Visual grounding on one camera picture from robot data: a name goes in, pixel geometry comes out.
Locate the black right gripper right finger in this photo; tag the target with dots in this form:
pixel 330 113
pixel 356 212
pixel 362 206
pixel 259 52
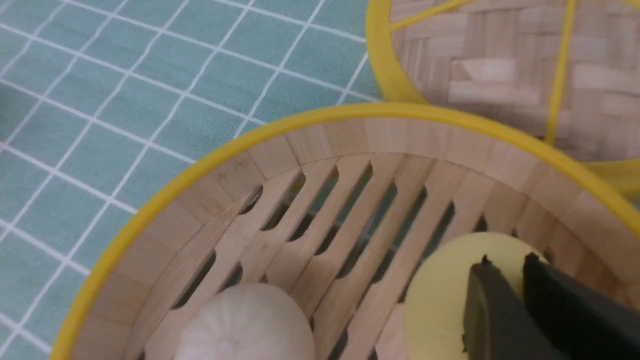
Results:
pixel 579 321

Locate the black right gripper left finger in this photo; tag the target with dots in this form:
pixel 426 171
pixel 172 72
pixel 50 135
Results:
pixel 496 324

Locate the yellow bun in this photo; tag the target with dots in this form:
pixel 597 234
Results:
pixel 435 301

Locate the white bun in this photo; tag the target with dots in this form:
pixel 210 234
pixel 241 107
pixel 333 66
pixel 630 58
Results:
pixel 255 321

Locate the bamboo steamer tray yellow rim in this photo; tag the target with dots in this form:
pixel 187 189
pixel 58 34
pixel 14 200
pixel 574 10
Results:
pixel 338 207

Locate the woven bamboo steamer lid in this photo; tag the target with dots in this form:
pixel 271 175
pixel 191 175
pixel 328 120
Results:
pixel 564 71

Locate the green checkered tablecloth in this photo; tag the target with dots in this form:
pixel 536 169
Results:
pixel 103 102

